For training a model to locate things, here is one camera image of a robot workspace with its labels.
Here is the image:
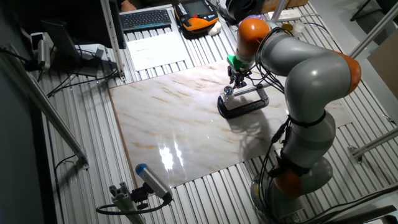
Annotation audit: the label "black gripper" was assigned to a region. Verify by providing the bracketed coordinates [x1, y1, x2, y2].
[227, 65, 252, 90]

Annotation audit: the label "small clear glass jar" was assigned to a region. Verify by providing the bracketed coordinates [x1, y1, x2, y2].
[221, 91, 236, 110]

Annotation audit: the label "person's hand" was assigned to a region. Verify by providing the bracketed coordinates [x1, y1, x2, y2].
[120, 0, 137, 12]

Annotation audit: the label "black C-clamp with steel screw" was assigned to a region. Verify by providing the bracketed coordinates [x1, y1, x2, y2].
[217, 81, 271, 120]

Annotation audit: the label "small white rounded object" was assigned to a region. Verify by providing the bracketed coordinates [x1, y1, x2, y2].
[207, 21, 223, 37]

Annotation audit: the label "orange and black teach pendant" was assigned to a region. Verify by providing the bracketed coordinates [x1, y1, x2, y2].
[174, 0, 220, 32]

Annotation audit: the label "large black round object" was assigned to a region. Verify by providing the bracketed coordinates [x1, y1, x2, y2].
[225, 0, 264, 22]

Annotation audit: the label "marble pattern board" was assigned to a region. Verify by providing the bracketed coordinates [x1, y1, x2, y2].
[108, 55, 354, 189]

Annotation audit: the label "white plastic cup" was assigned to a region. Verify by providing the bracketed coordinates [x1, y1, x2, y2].
[292, 23, 305, 39]

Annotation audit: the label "white power strip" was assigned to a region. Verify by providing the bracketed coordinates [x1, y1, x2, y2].
[267, 8, 302, 22]

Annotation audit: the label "white printed paper sheet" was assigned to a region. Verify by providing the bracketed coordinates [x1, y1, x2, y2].
[126, 30, 190, 72]

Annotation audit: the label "brown cardboard box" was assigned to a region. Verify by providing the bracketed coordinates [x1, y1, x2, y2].
[260, 0, 310, 14]

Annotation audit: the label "black computer keyboard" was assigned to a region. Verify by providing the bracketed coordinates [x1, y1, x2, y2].
[119, 9, 172, 32]

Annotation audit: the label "brown cardboard panel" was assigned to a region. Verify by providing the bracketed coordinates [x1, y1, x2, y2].
[366, 37, 398, 100]

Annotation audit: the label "grey desktop device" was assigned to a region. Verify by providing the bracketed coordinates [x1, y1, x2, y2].
[74, 43, 106, 68]

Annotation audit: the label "black computer monitor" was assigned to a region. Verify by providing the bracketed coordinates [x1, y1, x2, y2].
[46, 0, 127, 50]

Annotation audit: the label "black monitor stand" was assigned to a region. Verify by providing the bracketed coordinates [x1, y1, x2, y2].
[41, 20, 100, 78]

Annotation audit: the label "long slanted aluminium beam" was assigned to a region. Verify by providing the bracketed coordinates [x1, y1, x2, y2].
[0, 43, 90, 170]

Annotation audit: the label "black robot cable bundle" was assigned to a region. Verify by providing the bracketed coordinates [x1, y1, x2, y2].
[245, 26, 343, 224]

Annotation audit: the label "silver upright post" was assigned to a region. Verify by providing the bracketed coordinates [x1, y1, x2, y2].
[270, 0, 290, 26]

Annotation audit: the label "silver camera with blue end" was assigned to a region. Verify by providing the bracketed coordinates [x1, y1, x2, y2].
[135, 163, 174, 202]

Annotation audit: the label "aluminium upright frame post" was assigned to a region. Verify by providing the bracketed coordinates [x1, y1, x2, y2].
[99, 0, 127, 82]

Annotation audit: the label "slanted aluminium frame beam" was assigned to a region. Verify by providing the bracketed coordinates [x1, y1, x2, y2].
[348, 1, 398, 59]

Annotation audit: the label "aluminium beam with bracket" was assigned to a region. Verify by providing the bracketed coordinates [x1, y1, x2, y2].
[348, 127, 398, 164]

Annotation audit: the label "black camera ball mount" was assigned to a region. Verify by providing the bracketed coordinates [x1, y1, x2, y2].
[130, 183, 153, 210]

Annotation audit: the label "black desk cables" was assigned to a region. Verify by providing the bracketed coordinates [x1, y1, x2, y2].
[46, 68, 119, 98]

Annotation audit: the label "short aluminium profile post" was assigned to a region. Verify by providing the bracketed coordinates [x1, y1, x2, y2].
[108, 182, 147, 224]

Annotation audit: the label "black camera cable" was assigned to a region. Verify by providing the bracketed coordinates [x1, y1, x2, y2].
[95, 195, 172, 215]

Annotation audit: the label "silver camera on bracket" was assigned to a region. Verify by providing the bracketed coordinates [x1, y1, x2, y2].
[30, 32, 52, 71]

